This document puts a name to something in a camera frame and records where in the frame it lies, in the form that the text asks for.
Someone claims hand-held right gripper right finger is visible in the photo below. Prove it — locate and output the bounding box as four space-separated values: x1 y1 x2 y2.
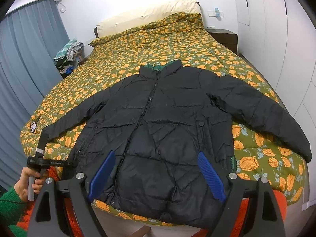
197 151 287 237

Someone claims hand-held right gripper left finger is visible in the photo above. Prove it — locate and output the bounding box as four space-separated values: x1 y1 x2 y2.
29 150 116 237

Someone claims black puffer jacket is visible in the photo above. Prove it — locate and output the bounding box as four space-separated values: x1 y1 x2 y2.
42 60 313 230

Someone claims person's left forearm green sleeve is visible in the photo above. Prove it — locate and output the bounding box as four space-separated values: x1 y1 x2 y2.
0 186 28 237

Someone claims pile of clothes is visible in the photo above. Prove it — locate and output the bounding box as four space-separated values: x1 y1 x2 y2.
53 39 86 78

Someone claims person's left hand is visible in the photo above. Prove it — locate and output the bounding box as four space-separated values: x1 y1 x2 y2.
13 166 50 201

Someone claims orange knit cloth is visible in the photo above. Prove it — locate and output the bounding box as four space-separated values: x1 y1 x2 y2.
23 165 288 237

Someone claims blue-grey curtain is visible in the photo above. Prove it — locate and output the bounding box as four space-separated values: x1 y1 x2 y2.
0 0 72 195

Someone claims green orange floral quilt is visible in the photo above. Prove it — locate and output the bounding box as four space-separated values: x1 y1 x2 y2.
20 12 308 228

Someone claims dark wooden nightstand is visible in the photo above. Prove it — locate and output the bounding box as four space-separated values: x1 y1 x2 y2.
206 29 239 56

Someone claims white wardrobe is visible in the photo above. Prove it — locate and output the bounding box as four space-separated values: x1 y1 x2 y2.
231 0 316 153

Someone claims cream pillow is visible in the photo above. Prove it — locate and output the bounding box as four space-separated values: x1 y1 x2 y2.
96 0 201 39

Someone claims white wall switch panel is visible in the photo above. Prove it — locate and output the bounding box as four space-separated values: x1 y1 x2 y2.
208 8 225 19

